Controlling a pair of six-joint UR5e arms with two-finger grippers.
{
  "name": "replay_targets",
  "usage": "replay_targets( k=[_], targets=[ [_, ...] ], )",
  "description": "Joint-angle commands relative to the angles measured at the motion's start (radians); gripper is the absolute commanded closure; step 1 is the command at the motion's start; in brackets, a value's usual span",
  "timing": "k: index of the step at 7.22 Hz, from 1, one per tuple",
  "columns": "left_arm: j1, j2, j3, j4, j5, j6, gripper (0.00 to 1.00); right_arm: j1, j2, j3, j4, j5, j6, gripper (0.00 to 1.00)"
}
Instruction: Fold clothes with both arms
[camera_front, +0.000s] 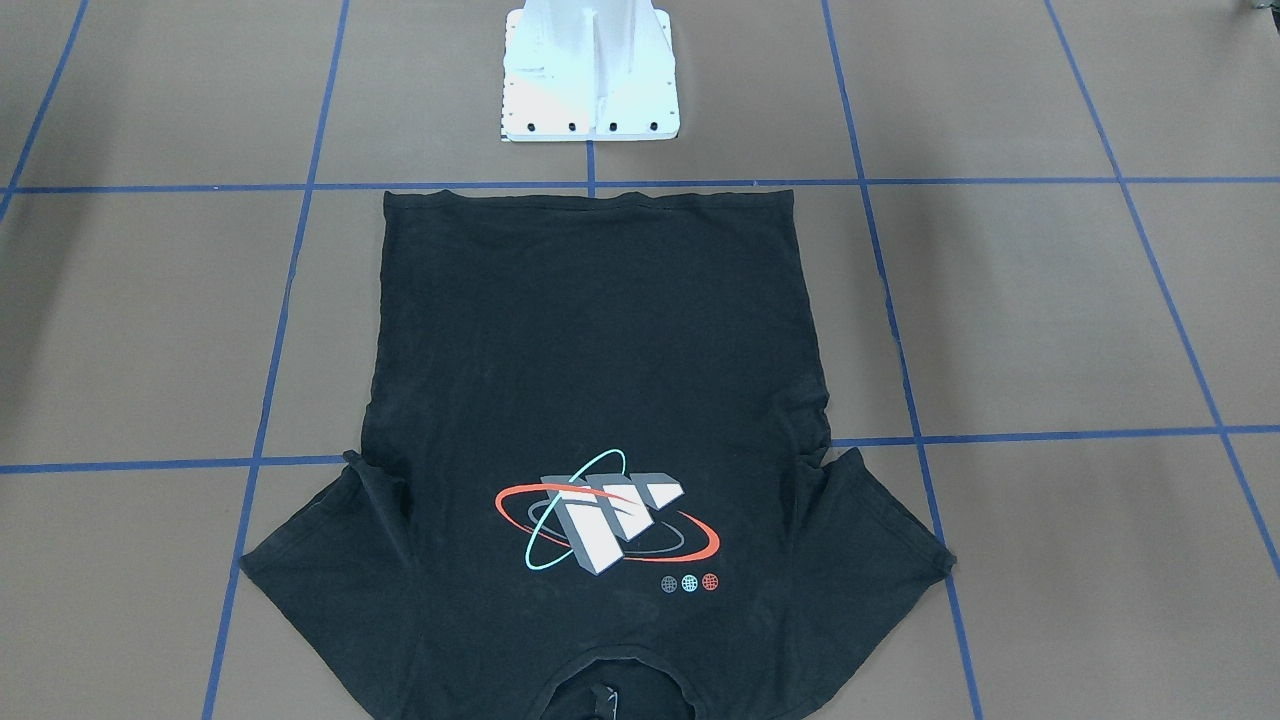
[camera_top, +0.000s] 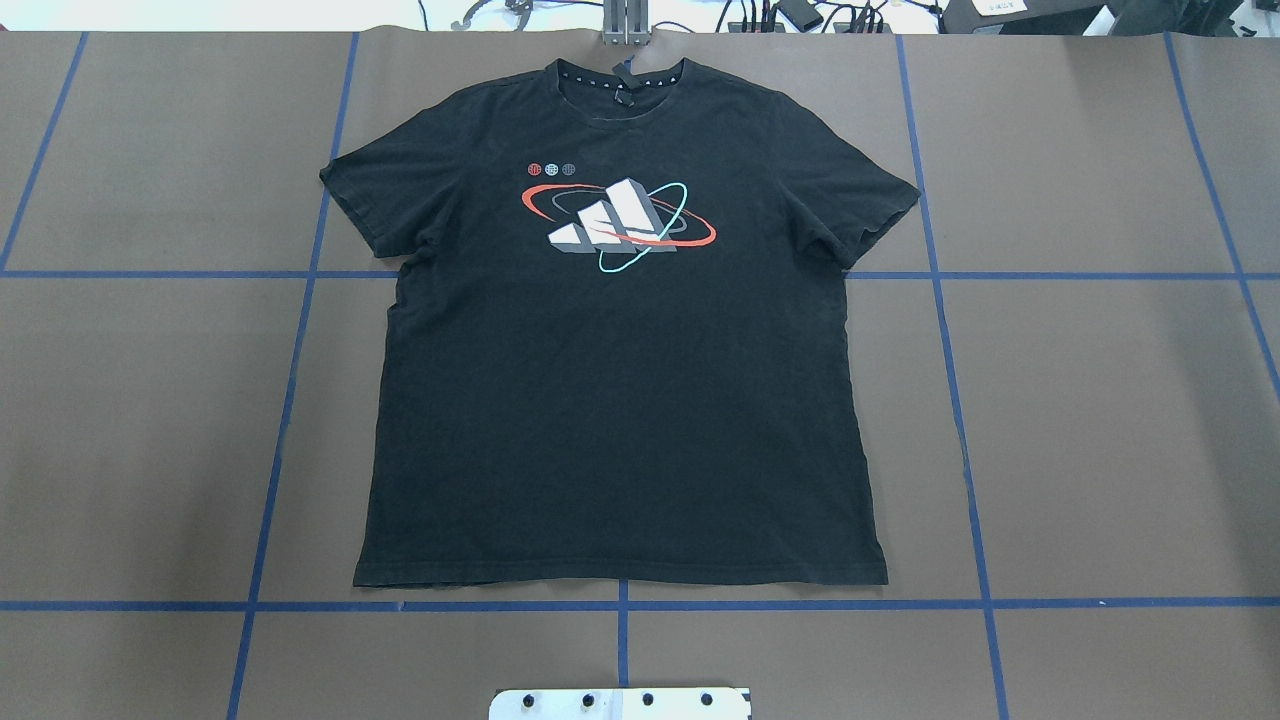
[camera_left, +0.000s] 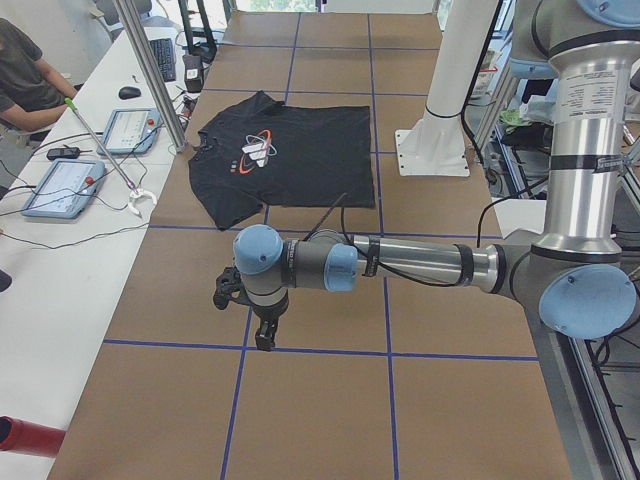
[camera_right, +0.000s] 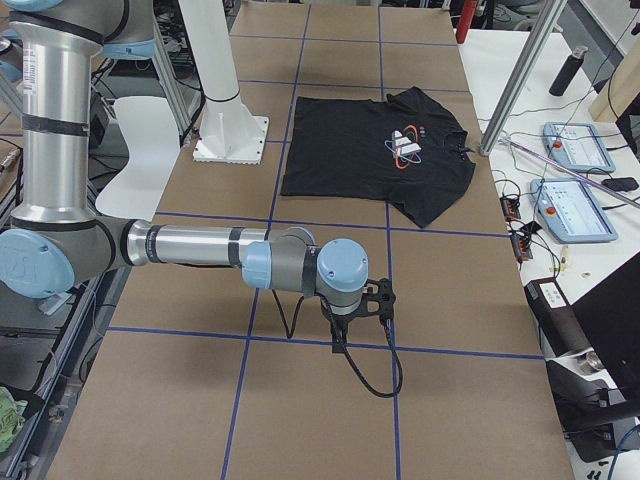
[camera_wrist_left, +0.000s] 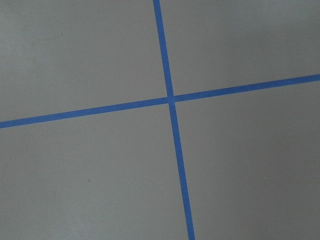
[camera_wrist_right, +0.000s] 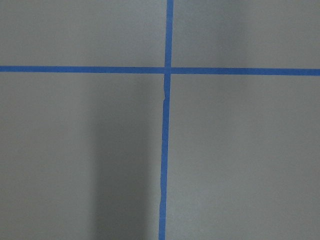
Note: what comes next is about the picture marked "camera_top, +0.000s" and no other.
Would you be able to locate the black power adapter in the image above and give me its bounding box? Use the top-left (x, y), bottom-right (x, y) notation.
top-left (773, 0), bottom-right (824, 33)

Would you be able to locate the aluminium frame post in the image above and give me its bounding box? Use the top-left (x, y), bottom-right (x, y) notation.
top-left (600, 0), bottom-right (652, 47)

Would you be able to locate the black graphic t-shirt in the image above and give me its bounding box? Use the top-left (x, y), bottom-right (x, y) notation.
top-left (319, 59), bottom-right (919, 588)

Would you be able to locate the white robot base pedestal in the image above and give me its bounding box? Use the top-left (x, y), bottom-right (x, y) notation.
top-left (488, 685), bottom-right (753, 719)

